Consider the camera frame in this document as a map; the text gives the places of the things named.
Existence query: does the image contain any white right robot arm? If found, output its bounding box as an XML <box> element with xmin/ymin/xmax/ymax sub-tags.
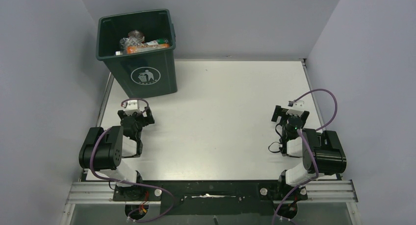
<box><xmin>271</xmin><ymin>105</ymin><xmax>347</xmax><ymax>199</ymax></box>

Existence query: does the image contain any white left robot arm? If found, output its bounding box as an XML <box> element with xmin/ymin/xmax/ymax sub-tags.
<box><xmin>78</xmin><ymin>106</ymin><xmax>155</xmax><ymax>188</ymax></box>

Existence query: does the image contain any aluminium frame rail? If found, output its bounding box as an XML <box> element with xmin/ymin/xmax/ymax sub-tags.
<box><xmin>59</xmin><ymin>180</ymin><xmax>361</xmax><ymax>225</ymax></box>

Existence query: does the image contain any dark green trash bin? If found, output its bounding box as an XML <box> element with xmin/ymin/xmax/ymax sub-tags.
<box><xmin>96</xmin><ymin>9</ymin><xmax>177</xmax><ymax>98</ymax></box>

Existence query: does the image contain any orange juice bottle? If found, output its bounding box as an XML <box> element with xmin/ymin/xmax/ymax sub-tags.
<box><xmin>124</xmin><ymin>44</ymin><xmax>170</xmax><ymax>54</ymax></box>

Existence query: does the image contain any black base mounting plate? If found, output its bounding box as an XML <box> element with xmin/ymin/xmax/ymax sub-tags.
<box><xmin>113</xmin><ymin>180</ymin><xmax>308</xmax><ymax>216</ymax></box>

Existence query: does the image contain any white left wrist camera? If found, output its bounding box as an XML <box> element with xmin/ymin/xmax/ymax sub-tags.
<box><xmin>121</xmin><ymin>100</ymin><xmax>142</xmax><ymax>116</ymax></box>

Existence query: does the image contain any clear bottle green cap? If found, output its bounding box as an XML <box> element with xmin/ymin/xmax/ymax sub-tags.
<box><xmin>144</xmin><ymin>38</ymin><xmax>169</xmax><ymax>46</ymax></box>

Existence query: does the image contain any clear bottle blue label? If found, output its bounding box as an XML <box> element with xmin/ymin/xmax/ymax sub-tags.
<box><xmin>119</xmin><ymin>30</ymin><xmax>145</xmax><ymax>50</ymax></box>

